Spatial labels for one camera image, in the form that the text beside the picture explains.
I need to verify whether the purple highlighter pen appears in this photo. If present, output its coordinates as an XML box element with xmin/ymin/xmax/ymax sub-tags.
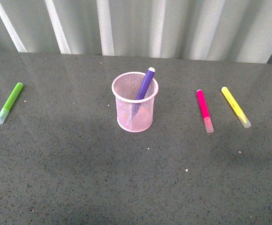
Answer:
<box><xmin>131</xmin><ymin>67</ymin><xmax>156</xmax><ymax>118</ymax></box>

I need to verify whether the pink highlighter pen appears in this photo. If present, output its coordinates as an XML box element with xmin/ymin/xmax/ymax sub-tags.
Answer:
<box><xmin>196</xmin><ymin>90</ymin><xmax>214</xmax><ymax>134</ymax></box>

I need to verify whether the pink mesh pen cup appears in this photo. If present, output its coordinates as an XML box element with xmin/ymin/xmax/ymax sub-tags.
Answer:
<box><xmin>111</xmin><ymin>72</ymin><xmax>159</xmax><ymax>132</ymax></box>

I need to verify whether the yellow highlighter pen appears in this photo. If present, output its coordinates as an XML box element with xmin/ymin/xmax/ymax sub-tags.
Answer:
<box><xmin>221</xmin><ymin>87</ymin><xmax>251</xmax><ymax>128</ymax></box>

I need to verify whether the white pleated curtain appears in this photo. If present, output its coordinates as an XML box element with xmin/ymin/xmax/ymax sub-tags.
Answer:
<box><xmin>0</xmin><ymin>0</ymin><xmax>272</xmax><ymax>63</ymax></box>

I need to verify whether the green highlighter pen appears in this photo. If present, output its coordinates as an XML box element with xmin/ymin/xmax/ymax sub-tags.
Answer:
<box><xmin>0</xmin><ymin>82</ymin><xmax>23</xmax><ymax>125</ymax></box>

